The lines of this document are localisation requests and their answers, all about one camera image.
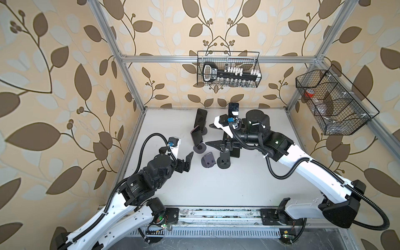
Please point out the front left purple stand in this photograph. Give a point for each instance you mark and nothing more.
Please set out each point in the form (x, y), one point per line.
(208, 160)

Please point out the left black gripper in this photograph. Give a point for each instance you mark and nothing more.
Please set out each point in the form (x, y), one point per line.
(180, 167)

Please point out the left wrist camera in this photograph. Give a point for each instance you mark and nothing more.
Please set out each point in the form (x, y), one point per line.
(174, 143)

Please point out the front aluminium rail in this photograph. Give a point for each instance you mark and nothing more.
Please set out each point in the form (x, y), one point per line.
(230, 222)

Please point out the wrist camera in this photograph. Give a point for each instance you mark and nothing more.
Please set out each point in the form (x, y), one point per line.
(174, 143)
(223, 122)

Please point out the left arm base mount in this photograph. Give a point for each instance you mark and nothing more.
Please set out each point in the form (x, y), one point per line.
(169, 216)

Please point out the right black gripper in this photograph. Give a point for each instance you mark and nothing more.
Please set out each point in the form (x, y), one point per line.
(217, 144)

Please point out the red capped clear item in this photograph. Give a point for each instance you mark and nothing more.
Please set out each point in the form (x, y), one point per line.
(309, 94)

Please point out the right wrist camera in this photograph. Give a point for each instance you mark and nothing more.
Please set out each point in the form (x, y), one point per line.
(223, 122)

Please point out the purple round stand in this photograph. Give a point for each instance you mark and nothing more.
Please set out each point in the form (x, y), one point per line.
(200, 149)

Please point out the wire basket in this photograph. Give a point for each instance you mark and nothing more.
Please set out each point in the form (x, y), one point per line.
(245, 59)
(339, 106)

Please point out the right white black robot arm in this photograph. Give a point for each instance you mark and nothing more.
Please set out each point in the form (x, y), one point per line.
(341, 197)

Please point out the back wire basket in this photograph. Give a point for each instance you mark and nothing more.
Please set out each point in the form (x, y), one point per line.
(245, 59)

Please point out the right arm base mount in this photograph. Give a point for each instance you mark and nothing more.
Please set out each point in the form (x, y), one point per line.
(272, 217)

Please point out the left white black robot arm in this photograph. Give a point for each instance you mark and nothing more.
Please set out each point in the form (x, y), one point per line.
(132, 205)

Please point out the right wire basket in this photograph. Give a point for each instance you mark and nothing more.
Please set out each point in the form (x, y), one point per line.
(339, 106)

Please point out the front right black stand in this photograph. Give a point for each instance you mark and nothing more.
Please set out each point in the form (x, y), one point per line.
(223, 160)

